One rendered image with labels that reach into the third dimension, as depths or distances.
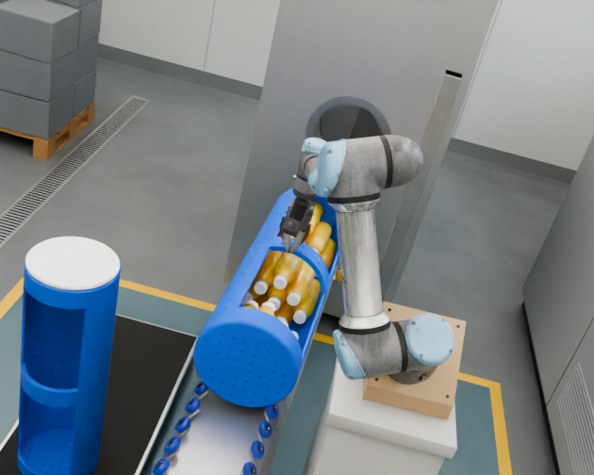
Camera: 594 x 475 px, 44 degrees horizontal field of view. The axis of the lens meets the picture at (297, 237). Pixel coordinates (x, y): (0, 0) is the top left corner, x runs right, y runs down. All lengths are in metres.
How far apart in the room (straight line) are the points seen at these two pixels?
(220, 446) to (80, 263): 0.74
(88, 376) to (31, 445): 0.57
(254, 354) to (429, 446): 0.50
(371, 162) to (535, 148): 5.29
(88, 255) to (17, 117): 2.85
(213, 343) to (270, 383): 0.18
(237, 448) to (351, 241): 0.68
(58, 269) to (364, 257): 1.05
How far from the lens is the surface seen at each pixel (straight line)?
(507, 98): 6.61
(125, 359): 3.34
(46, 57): 4.89
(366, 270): 1.60
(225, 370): 1.98
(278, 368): 1.93
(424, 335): 1.66
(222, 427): 2.02
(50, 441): 2.98
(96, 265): 2.33
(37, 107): 5.05
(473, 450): 3.65
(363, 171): 1.55
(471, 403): 3.89
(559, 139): 6.80
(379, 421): 1.84
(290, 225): 2.05
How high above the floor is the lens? 2.37
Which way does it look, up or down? 30 degrees down
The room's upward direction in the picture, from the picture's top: 14 degrees clockwise
